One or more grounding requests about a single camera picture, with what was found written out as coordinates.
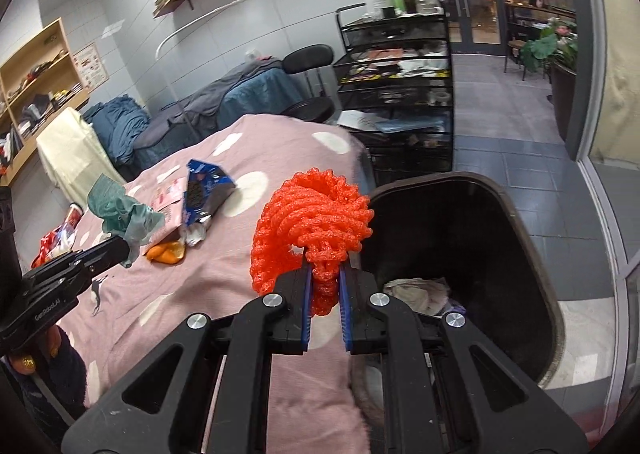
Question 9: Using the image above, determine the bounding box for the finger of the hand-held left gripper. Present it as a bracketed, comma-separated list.
[70, 235, 136, 281]

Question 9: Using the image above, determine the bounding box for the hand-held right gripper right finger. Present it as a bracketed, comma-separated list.
[337, 264, 589, 454]

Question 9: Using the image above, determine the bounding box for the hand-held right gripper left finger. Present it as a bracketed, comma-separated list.
[60, 265, 316, 454]

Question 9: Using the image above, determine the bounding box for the orange foam fruit net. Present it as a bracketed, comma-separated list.
[249, 168, 375, 319]

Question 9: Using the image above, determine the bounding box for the black trash bin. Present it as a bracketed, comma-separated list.
[352, 173, 565, 427]

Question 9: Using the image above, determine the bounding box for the person's left forearm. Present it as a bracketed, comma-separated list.
[0, 324, 103, 435]

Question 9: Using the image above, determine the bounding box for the person's left hand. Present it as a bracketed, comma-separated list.
[7, 326, 68, 377]

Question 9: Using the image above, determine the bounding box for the orange peel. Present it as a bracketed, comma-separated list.
[145, 241, 185, 265]

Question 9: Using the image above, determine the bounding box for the red patterned bag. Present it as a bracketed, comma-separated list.
[31, 229, 76, 269]

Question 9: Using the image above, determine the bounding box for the crumpled white paper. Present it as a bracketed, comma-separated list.
[382, 278, 451, 317]

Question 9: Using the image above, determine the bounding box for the pink beige snack packet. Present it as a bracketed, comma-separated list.
[147, 176, 190, 245]

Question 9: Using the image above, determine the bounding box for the cream cloth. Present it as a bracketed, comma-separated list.
[36, 108, 128, 207]

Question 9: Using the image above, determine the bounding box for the blue snack wrapper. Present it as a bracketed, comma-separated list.
[182, 160, 236, 227]

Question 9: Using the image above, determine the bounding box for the blue bedding pile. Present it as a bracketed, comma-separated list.
[82, 96, 151, 167]

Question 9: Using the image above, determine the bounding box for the black mesh cart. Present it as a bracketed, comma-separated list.
[334, 4, 455, 187]

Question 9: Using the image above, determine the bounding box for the grey blanket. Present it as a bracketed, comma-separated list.
[132, 58, 286, 145]

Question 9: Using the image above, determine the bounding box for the white paper sheet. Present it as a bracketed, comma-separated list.
[337, 110, 381, 132]

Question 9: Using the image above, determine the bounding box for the massage bed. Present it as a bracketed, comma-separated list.
[130, 56, 311, 169]

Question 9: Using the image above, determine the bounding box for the white floor lamp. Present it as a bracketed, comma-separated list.
[156, 0, 251, 139]

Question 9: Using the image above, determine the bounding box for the black chair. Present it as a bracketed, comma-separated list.
[280, 44, 337, 123]

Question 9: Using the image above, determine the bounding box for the potted plant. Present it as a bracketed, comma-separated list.
[520, 18, 578, 142]

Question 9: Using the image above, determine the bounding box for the wall poster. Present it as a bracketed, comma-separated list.
[74, 42, 110, 89]

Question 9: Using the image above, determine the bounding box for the wooden wall cabinet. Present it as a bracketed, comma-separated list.
[0, 18, 91, 187]

